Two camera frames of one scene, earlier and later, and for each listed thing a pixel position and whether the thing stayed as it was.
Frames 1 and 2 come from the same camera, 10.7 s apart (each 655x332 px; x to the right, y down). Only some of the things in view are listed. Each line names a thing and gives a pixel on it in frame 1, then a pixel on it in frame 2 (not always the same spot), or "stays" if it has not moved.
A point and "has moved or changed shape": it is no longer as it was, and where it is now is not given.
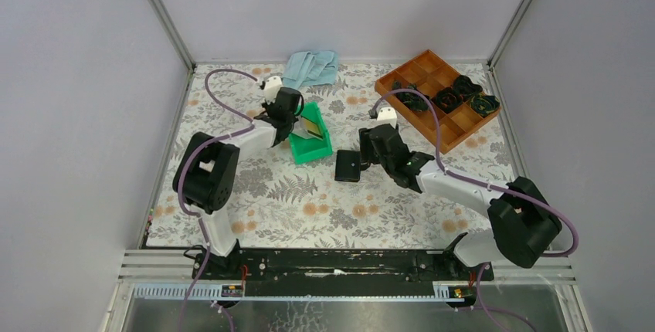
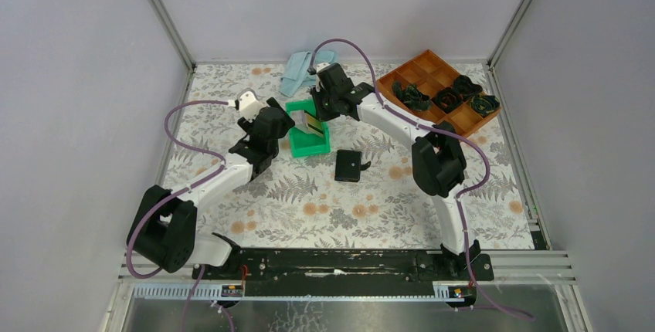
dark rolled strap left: x=412 y=100 stays
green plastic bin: x=307 y=148 has moved or changed shape
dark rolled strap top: x=466 y=86 stays
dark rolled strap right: x=484 y=104 stays
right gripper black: x=366 y=146 -> x=317 y=93
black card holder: x=347 y=166 stays
